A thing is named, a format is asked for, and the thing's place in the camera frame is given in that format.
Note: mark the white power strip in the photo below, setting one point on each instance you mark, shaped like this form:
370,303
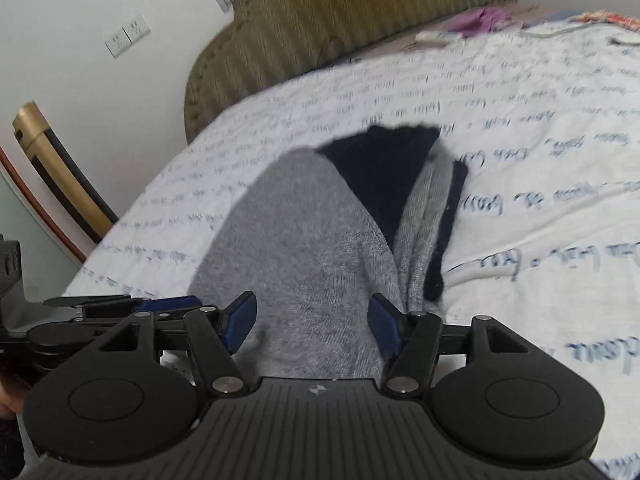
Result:
437,37

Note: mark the colourful floral fabric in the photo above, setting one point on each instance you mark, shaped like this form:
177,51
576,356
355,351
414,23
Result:
608,17

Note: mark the grey and navy knit sweater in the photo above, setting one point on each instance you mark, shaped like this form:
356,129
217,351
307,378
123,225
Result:
319,233

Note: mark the gold and black chair frame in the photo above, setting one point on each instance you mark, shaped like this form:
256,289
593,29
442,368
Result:
60,173

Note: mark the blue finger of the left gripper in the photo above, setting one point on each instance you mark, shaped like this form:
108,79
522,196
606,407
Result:
169,304

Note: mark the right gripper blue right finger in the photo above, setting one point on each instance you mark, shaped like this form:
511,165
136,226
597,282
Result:
387,325

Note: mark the white double wall socket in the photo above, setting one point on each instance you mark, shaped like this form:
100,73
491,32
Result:
128,35

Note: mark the person's left hand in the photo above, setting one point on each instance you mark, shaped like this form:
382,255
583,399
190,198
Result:
12,398

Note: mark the purple crumpled cloth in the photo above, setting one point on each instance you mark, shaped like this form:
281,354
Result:
479,21

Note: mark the white script-print bed sheet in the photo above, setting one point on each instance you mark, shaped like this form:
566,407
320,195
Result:
547,234

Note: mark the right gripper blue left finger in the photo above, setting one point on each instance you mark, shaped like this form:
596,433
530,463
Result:
237,320

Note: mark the olive green padded headboard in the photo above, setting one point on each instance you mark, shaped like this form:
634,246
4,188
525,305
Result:
271,41

